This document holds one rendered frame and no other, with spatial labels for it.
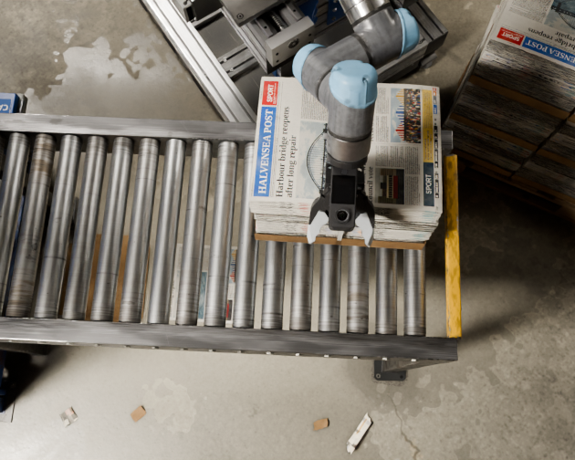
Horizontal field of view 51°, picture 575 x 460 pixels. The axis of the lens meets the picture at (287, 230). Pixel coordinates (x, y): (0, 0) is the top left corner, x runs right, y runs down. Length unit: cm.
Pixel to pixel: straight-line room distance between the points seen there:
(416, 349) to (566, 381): 104
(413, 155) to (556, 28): 63
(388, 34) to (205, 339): 75
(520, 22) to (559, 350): 118
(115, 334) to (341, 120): 73
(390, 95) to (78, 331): 85
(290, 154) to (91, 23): 167
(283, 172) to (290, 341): 40
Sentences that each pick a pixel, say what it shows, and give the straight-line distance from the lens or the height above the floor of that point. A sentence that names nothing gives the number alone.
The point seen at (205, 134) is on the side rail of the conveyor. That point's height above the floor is 80.
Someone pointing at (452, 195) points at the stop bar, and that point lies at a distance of 146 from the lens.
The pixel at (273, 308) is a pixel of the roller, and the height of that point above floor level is 80.
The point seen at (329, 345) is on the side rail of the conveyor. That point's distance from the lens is 137.
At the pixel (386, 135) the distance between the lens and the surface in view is 124.
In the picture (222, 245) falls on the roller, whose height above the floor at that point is 80.
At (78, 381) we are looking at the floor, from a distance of 229.
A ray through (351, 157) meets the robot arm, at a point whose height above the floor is 122.
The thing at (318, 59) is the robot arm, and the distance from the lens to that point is 106.
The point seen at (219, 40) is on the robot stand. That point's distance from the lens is 233.
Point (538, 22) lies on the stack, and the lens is 172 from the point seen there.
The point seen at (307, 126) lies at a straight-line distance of 124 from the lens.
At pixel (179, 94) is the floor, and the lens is 248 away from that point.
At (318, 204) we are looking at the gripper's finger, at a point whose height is 112.
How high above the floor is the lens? 216
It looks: 75 degrees down
